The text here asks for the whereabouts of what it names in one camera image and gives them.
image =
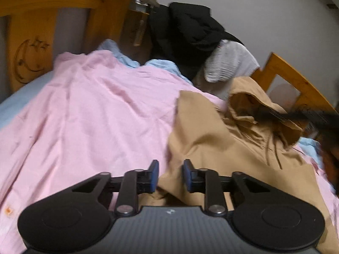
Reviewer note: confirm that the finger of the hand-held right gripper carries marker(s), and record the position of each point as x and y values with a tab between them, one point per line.
280	117

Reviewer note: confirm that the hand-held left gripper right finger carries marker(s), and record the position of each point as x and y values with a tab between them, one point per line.
188	177

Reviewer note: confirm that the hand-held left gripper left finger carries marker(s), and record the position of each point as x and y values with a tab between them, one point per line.
153	177

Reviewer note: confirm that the tan hooded coat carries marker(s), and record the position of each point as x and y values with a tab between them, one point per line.
212	137

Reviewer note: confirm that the white ribbed garment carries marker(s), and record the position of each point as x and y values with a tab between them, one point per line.
227	60

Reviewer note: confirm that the pink bed sheet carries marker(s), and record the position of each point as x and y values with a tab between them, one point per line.
92	116

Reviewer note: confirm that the black padded jacket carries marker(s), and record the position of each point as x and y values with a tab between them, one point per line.
185	37

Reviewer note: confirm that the wooden bed frame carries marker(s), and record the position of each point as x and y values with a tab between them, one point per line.
31	26

